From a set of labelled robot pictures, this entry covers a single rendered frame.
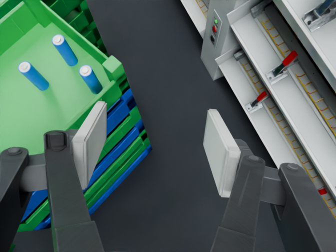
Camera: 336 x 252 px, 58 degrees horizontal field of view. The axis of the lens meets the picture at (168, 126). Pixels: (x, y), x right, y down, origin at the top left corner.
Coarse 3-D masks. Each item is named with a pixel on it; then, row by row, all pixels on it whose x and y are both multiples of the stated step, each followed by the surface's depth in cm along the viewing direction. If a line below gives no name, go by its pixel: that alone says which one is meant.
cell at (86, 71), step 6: (84, 66) 41; (90, 66) 41; (84, 72) 41; (90, 72) 41; (84, 78) 42; (90, 78) 42; (96, 78) 44; (90, 84) 44; (96, 84) 44; (96, 90) 46
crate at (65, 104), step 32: (32, 0) 45; (0, 32) 46; (32, 32) 50; (64, 32) 50; (0, 64) 49; (32, 64) 49; (64, 64) 49; (96, 64) 48; (0, 96) 47; (32, 96) 47; (64, 96) 47; (96, 96) 41; (0, 128) 46; (32, 128) 46; (64, 128) 40
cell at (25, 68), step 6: (18, 66) 42; (24, 66) 41; (30, 66) 42; (24, 72) 41; (30, 72) 42; (36, 72) 43; (30, 78) 43; (36, 78) 44; (42, 78) 45; (36, 84) 45; (42, 84) 46; (48, 84) 47
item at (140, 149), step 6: (144, 144) 81; (138, 150) 80; (132, 156) 80; (126, 162) 79; (120, 168) 79; (126, 168) 84; (114, 174) 78; (120, 174) 83; (108, 180) 78; (114, 180) 83; (102, 186) 78; (108, 186) 82; (96, 192) 77; (102, 192) 81; (90, 198) 77; (96, 198) 80; (90, 204) 80
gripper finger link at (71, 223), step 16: (48, 144) 15; (64, 144) 16; (48, 160) 14; (64, 160) 14; (48, 176) 13; (64, 176) 13; (48, 192) 13; (64, 192) 12; (80, 192) 12; (64, 208) 11; (80, 208) 11; (64, 224) 10; (80, 224) 9; (64, 240) 9; (80, 240) 9; (96, 240) 9
